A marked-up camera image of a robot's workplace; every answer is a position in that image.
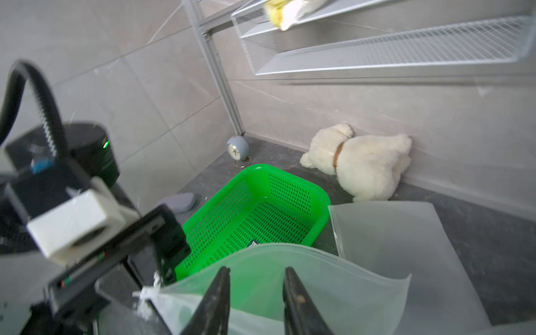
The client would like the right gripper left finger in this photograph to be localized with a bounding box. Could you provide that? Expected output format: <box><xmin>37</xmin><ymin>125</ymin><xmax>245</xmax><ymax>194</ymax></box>
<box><xmin>181</xmin><ymin>267</ymin><xmax>230</xmax><ymax>335</ymax></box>

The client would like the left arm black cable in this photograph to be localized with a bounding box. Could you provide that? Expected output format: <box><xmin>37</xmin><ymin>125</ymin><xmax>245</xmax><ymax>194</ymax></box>
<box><xmin>0</xmin><ymin>59</ymin><xmax>70</xmax><ymax>160</ymax></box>

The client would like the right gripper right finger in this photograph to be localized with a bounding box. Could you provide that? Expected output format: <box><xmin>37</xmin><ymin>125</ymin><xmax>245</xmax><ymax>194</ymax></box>
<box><xmin>283</xmin><ymin>267</ymin><xmax>334</xmax><ymax>335</ymax></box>

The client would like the grey glasses case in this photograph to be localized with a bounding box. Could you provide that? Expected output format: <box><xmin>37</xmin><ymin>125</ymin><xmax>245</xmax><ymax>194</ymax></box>
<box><xmin>157</xmin><ymin>193</ymin><xmax>196</xmax><ymax>214</ymax></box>

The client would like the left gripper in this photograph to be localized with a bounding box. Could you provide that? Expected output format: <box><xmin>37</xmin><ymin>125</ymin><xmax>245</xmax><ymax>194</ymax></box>
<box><xmin>21</xmin><ymin>205</ymin><xmax>191</xmax><ymax>334</ymax></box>

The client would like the yellow snack packet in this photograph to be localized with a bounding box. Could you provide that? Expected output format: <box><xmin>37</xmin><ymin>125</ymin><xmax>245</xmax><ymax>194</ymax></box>
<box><xmin>263</xmin><ymin>0</ymin><xmax>328</xmax><ymax>31</ymax></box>

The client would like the white wire wall basket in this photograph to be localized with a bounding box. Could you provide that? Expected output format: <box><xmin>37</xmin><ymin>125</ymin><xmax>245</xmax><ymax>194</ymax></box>
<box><xmin>231</xmin><ymin>1</ymin><xmax>535</xmax><ymax>75</ymax></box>

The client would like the white plush toy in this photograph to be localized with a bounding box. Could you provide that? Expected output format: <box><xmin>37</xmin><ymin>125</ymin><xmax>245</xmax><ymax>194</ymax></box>
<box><xmin>300</xmin><ymin>124</ymin><xmax>412</xmax><ymax>202</ymax></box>

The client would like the clear zip-top bag stack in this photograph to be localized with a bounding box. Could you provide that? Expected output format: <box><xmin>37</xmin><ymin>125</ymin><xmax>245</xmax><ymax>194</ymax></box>
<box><xmin>140</xmin><ymin>244</ymin><xmax>410</xmax><ymax>334</ymax></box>

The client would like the green plastic basket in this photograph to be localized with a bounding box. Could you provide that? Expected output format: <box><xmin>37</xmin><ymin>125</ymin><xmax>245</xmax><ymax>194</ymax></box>
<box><xmin>174</xmin><ymin>164</ymin><xmax>331</xmax><ymax>281</ymax></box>

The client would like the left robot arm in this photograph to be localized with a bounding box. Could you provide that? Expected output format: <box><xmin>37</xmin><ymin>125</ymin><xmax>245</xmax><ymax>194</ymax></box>
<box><xmin>1</xmin><ymin>124</ymin><xmax>191</xmax><ymax>334</ymax></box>

